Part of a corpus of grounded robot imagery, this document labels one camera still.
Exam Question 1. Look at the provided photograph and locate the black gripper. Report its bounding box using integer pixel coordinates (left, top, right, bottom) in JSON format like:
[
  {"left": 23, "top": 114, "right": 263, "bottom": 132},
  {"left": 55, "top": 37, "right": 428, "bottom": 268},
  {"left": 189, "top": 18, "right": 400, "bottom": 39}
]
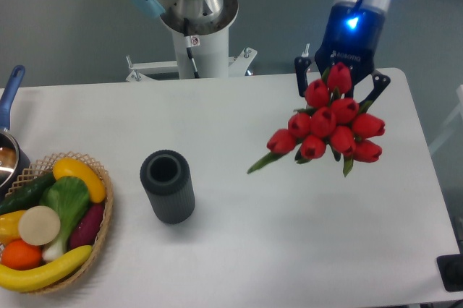
[{"left": 294, "top": 4, "right": 391, "bottom": 106}]

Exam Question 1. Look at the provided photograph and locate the red tulip bouquet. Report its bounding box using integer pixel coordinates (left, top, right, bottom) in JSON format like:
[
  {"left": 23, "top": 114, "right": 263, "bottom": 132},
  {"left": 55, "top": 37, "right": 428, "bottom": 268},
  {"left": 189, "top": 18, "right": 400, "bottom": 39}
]
[{"left": 247, "top": 62, "right": 386, "bottom": 176}]

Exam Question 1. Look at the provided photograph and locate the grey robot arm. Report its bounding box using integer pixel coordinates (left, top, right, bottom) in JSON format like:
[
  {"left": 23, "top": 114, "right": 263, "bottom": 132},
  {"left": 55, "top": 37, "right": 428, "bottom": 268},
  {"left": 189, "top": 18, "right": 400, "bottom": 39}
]
[{"left": 130, "top": 0, "right": 391, "bottom": 106}]

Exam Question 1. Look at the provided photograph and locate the dark grey ribbed vase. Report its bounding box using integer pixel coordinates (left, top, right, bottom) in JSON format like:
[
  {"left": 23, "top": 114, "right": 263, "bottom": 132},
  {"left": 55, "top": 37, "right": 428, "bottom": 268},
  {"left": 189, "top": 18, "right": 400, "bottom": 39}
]
[{"left": 140, "top": 150, "right": 196, "bottom": 224}]

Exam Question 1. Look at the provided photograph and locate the black device at edge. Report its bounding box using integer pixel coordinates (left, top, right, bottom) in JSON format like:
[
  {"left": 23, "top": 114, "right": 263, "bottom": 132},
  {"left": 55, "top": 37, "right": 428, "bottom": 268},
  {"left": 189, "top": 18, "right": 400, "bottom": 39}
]
[{"left": 436, "top": 254, "right": 462, "bottom": 292}]

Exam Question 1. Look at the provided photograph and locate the green bok choy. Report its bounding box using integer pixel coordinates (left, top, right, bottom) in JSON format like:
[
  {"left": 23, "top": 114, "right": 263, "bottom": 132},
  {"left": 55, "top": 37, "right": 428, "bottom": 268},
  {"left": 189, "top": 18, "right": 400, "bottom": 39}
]
[{"left": 40, "top": 176, "right": 90, "bottom": 262}]

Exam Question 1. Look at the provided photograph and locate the purple sweet potato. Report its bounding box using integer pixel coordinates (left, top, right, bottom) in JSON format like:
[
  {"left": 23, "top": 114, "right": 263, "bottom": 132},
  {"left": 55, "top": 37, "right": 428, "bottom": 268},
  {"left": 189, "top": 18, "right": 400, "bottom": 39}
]
[{"left": 68, "top": 204, "right": 104, "bottom": 249}]

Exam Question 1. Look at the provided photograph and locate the woven wicker basket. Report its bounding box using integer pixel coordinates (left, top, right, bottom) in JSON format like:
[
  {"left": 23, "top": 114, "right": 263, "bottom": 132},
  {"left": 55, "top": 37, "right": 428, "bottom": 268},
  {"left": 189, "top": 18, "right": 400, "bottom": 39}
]
[{"left": 1, "top": 152, "right": 113, "bottom": 294}]

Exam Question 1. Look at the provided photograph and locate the dark green cucumber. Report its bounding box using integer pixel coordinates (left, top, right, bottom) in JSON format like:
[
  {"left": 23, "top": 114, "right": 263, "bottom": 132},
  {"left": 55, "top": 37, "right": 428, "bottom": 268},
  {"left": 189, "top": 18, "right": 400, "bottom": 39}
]
[{"left": 1, "top": 172, "right": 56, "bottom": 215}]

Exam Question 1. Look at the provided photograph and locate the beige round slice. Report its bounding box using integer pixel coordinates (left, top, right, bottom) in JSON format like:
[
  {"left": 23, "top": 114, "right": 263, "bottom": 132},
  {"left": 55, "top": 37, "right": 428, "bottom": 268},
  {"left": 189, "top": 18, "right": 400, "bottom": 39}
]
[{"left": 18, "top": 205, "right": 61, "bottom": 246}]

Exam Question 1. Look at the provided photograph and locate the yellow bell pepper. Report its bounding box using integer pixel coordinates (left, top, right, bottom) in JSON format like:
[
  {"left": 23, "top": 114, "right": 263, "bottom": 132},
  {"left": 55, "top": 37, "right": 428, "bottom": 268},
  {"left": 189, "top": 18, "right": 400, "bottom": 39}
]
[{"left": 0, "top": 210, "right": 25, "bottom": 245}]

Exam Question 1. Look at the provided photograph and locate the orange fruit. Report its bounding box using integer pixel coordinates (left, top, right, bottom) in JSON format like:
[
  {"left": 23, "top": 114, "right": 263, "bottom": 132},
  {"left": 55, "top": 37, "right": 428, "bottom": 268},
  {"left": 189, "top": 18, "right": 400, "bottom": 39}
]
[{"left": 1, "top": 239, "right": 42, "bottom": 270}]

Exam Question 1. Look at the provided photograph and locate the yellow banana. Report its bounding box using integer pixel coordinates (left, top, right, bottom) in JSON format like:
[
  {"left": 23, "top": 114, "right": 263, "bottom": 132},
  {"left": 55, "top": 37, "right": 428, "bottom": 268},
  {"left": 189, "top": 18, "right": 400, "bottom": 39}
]
[{"left": 1, "top": 245, "right": 93, "bottom": 293}]

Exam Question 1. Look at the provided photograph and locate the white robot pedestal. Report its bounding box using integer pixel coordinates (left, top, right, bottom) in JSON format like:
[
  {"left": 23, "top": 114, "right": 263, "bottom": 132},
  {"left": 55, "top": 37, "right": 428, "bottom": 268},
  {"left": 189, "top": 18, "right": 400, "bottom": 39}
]
[{"left": 126, "top": 0, "right": 258, "bottom": 82}]

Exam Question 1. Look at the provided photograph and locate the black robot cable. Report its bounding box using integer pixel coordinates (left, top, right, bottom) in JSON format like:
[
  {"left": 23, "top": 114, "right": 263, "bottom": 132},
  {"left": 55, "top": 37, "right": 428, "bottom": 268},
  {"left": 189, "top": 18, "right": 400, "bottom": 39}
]
[{"left": 182, "top": 17, "right": 201, "bottom": 80}]

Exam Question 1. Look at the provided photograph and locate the blue handled saucepan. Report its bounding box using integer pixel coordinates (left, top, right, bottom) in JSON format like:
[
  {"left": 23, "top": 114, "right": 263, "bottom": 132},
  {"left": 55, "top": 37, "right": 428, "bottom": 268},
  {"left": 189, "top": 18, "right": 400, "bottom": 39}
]
[{"left": 1, "top": 65, "right": 30, "bottom": 200}]

